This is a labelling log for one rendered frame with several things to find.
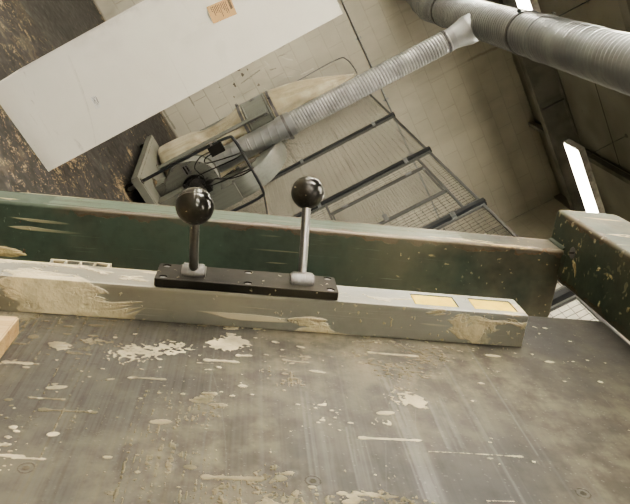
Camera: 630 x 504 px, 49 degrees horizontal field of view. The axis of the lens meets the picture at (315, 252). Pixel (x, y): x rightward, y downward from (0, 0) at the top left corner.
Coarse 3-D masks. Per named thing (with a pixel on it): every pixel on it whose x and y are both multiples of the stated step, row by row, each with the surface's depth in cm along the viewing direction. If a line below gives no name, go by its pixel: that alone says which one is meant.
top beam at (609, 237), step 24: (576, 216) 102; (600, 216) 104; (576, 240) 99; (600, 240) 92; (624, 240) 91; (576, 264) 98; (600, 264) 92; (624, 264) 86; (576, 288) 98; (600, 288) 91; (624, 288) 86; (600, 312) 91; (624, 312) 85; (624, 336) 85
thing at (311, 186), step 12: (300, 180) 78; (312, 180) 78; (300, 192) 77; (312, 192) 77; (300, 204) 78; (312, 204) 78; (300, 240) 77; (300, 252) 77; (300, 264) 77; (300, 276) 76; (312, 276) 76
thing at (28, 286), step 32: (0, 288) 71; (32, 288) 72; (64, 288) 72; (96, 288) 72; (128, 288) 73; (160, 288) 73; (352, 288) 79; (160, 320) 74; (192, 320) 74; (224, 320) 75; (256, 320) 75; (288, 320) 75; (320, 320) 76; (352, 320) 76; (384, 320) 76; (416, 320) 77; (448, 320) 77; (480, 320) 77; (512, 320) 78
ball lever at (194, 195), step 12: (192, 192) 66; (204, 192) 67; (180, 204) 66; (192, 204) 66; (204, 204) 66; (180, 216) 67; (192, 216) 66; (204, 216) 67; (192, 228) 69; (192, 240) 71; (192, 252) 72; (192, 264) 74; (204, 264) 75; (192, 276) 74; (204, 276) 75
